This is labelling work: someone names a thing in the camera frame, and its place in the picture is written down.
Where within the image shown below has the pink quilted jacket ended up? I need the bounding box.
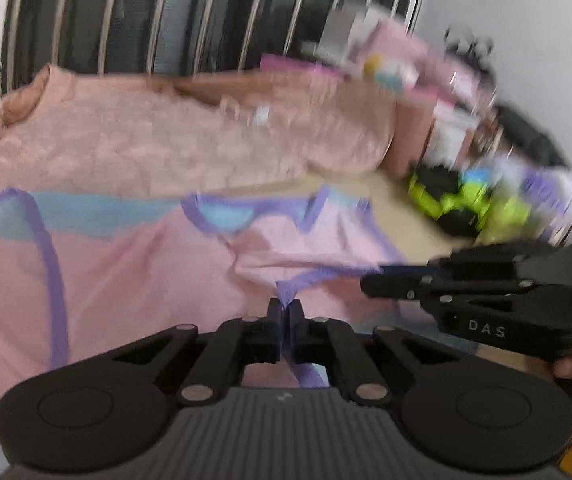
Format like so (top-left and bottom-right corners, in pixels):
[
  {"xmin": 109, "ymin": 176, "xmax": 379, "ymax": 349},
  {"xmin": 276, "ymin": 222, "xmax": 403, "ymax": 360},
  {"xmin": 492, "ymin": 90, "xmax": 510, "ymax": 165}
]
[{"xmin": 0, "ymin": 62, "xmax": 399, "ymax": 211}]

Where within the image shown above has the flat pink box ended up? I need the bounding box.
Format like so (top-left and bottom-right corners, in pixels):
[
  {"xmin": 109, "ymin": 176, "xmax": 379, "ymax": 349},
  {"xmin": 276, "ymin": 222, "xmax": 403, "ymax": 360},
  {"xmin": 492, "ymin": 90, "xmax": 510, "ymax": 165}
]
[{"xmin": 260, "ymin": 54, "xmax": 349, "ymax": 81}]

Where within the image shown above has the stack of white boxes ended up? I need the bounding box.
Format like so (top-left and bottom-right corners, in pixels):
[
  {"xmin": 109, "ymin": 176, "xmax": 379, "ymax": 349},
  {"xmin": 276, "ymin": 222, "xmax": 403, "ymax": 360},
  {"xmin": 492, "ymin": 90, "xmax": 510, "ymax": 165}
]
[{"xmin": 316, "ymin": 2, "xmax": 384, "ymax": 63}]

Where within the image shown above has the metal window grille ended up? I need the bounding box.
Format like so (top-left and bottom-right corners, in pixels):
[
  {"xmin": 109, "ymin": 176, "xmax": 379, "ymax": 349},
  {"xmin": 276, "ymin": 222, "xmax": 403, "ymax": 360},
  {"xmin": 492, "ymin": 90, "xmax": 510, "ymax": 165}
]
[{"xmin": 0, "ymin": 0, "xmax": 434, "ymax": 96}]

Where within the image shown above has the pink mesh shirt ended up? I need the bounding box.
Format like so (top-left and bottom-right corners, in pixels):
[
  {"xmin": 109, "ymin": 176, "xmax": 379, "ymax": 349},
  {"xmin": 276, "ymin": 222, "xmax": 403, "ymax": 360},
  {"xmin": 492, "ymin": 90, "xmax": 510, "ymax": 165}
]
[{"xmin": 0, "ymin": 186, "xmax": 409, "ymax": 417}]

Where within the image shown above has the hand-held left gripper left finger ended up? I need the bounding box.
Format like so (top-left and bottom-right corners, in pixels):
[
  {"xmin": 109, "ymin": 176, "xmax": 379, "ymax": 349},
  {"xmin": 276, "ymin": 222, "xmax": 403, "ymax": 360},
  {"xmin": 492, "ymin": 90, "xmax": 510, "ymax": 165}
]
[{"xmin": 110, "ymin": 299, "xmax": 285, "ymax": 407}]

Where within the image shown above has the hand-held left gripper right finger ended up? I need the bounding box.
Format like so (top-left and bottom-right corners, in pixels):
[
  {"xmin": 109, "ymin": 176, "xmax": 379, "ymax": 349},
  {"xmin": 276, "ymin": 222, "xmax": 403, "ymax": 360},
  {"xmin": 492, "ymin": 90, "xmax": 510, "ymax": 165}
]
[{"xmin": 288, "ymin": 299, "xmax": 463, "ymax": 406}]

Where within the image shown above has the black bag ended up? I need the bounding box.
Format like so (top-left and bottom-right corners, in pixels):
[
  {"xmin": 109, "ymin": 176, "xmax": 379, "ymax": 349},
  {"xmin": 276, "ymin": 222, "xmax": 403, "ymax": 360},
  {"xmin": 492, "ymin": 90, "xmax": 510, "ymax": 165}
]
[{"xmin": 493, "ymin": 104, "xmax": 569, "ymax": 168}]

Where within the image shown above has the green and black cloth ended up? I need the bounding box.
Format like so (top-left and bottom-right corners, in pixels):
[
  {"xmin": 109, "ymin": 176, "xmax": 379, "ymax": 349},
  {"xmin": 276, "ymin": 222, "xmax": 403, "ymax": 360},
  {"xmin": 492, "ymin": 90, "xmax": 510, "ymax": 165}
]
[{"xmin": 407, "ymin": 166, "xmax": 534, "ymax": 242}]

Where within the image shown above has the purple cloth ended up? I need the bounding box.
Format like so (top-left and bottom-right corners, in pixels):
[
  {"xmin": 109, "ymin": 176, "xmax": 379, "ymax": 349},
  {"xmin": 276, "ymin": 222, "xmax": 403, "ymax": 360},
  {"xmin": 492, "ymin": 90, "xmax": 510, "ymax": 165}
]
[{"xmin": 496, "ymin": 157, "xmax": 572, "ymax": 243}]

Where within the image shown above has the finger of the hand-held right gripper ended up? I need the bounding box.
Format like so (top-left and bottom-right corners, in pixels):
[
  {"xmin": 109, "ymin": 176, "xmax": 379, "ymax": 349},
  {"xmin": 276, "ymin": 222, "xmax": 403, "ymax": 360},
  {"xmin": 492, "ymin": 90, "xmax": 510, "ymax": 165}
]
[
  {"xmin": 360, "ymin": 274, "xmax": 533, "ymax": 303},
  {"xmin": 377, "ymin": 240, "xmax": 558, "ymax": 282}
]

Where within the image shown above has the plush toy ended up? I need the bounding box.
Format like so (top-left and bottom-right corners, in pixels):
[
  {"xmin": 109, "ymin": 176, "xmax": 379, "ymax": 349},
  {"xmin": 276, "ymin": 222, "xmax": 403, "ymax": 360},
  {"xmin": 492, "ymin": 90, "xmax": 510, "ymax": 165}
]
[{"xmin": 363, "ymin": 52, "xmax": 419, "ymax": 93}]

